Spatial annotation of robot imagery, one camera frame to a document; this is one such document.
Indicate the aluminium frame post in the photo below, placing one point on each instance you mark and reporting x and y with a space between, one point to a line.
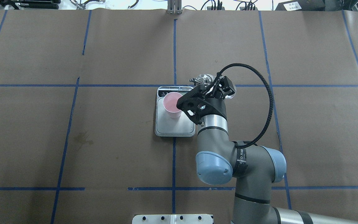
174 7

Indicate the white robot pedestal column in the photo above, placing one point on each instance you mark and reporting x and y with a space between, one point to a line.
173 219

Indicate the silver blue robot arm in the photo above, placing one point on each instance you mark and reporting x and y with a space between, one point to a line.
255 169

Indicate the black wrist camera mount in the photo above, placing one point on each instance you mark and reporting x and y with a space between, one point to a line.
196 106

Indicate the clear glass sauce bottle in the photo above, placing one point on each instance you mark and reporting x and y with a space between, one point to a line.
215 86

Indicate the pink plastic cup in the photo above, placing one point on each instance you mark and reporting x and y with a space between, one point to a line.
170 104

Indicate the silver digital kitchen scale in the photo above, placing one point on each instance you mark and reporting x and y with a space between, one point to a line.
166 125

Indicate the black box with label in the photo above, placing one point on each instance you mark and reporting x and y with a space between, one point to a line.
301 5

